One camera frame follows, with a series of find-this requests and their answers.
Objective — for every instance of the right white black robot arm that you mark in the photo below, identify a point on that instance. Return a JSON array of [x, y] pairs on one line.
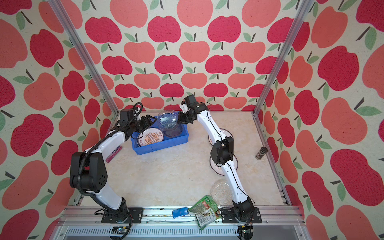
[[222, 154]]

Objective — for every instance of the clear textured glass plate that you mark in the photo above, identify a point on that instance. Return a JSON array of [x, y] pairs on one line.
[[221, 194]]

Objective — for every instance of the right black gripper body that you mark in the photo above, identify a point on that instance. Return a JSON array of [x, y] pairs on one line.
[[184, 117]]

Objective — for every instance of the small dark spice jar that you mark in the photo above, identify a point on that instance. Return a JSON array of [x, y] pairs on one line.
[[261, 153]]

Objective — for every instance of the purple cherry snack bag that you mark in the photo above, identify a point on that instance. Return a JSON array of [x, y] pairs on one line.
[[113, 154]]

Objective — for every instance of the blue plastic bin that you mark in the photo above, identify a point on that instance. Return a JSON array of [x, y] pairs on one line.
[[166, 143]]

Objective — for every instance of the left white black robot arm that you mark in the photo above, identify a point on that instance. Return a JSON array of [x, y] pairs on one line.
[[88, 173]]

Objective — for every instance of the orange sunburst plate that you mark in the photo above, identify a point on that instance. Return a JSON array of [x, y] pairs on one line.
[[225, 132], [150, 136], [218, 169]]

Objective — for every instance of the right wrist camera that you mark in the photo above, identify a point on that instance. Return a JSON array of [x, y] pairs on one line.
[[187, 103]]

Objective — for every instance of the aluminium front rail base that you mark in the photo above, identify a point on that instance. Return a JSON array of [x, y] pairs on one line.
[[157, 223]]

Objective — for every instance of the small blue packet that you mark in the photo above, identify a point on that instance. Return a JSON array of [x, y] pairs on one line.
[[181, 212]]

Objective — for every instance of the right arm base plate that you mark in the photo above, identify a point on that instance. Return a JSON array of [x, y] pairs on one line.
[[229, 217]]

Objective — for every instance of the left aluminium frame post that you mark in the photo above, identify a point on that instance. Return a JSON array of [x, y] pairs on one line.
[[71, 31]]

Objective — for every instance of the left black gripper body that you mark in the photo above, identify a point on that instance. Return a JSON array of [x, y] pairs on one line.
[[139, 125]]

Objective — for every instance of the right aluminium frame post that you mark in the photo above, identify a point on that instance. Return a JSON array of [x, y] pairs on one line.
[[285, 49]]

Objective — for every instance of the aluminium frame post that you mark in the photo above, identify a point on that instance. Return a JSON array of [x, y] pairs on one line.
[[285, 49], [71, 31]]

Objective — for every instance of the green snack packet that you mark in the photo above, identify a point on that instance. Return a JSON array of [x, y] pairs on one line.
[[205, 211]]

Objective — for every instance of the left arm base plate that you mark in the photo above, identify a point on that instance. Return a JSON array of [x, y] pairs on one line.
[[131, 215]]

